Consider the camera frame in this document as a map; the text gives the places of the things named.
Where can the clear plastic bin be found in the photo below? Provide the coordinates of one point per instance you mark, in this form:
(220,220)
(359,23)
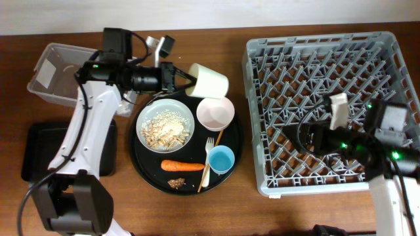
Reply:
(53,78)

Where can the round black tray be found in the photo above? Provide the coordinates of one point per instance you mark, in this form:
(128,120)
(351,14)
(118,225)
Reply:
(148,163)

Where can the blue cup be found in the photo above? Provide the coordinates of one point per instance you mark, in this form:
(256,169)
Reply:
(222,159)

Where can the cream paper cup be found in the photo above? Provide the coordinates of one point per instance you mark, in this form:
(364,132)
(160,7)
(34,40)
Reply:
(209,84)

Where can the grey dishwasher rack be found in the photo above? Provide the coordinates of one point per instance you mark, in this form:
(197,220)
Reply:
(285,78)

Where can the black rectangular tray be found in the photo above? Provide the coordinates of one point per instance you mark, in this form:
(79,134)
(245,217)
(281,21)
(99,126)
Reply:
(43,142)

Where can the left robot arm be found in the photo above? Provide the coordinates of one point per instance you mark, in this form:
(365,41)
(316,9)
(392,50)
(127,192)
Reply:
(70,199)

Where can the orange carrot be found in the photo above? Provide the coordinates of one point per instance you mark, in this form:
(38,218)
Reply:
(176,166)

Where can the white plastic fork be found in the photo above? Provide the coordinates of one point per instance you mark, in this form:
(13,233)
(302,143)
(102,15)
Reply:
(208,147)

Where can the pink bowl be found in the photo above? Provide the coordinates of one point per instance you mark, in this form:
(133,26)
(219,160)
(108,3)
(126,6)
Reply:
(215,114)

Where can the rice and peanut shells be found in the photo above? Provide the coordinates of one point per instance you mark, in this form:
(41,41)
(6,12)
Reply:
(166,130)

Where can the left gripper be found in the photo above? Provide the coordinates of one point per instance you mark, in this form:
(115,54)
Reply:
(167,71)

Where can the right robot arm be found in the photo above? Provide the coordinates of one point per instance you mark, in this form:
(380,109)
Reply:
(392,172)

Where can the wooden chopstick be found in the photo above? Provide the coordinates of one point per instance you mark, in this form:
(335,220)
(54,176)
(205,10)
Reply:
(216,143)

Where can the brown food scrap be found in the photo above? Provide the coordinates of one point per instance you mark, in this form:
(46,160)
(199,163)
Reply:
(176,183)

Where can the grey plate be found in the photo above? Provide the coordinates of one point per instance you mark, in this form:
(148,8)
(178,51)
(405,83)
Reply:
(161,105)

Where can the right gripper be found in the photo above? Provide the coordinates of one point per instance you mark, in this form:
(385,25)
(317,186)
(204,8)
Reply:
(323,130)

